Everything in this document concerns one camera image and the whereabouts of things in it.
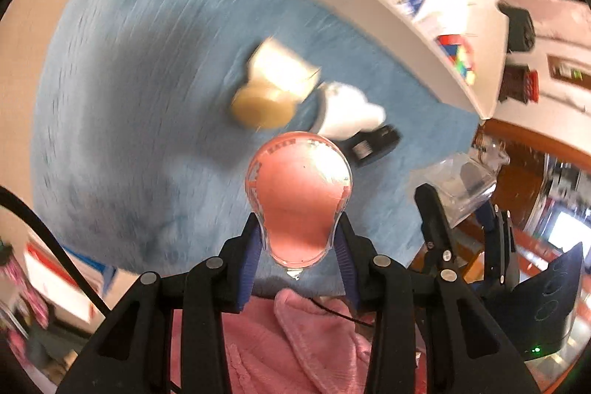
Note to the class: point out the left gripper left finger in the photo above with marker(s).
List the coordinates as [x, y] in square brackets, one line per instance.
[165, 334]

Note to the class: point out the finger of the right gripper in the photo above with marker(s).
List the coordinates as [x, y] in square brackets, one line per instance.
[436, 230]
[501, 273]

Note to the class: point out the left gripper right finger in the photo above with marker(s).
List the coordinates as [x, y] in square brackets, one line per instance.
[466, 349]

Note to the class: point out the clear plastic bottle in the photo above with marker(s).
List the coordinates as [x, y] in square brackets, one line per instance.
[463, 185]

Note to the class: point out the black power adapter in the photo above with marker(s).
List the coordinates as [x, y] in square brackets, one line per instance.
[367, 147]

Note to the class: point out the pink oval compact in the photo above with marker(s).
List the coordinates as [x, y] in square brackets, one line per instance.
[298, 185]

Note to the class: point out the white plastic scoop device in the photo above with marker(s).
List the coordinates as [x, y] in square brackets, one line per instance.
[345, 111]

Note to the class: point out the multicolour puzzle cube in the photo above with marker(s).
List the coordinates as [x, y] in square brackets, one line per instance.
[460, 53]

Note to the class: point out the round gold tape measure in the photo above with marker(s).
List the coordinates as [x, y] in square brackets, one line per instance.
[262, 106]

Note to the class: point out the beige small box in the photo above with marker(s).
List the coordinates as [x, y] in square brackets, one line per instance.
[274, 65]

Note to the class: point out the dark wicker basket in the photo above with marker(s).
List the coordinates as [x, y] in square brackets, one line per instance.
[519, 83]

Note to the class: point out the blue plush table cloth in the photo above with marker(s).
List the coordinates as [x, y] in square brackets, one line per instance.
[136, 160]

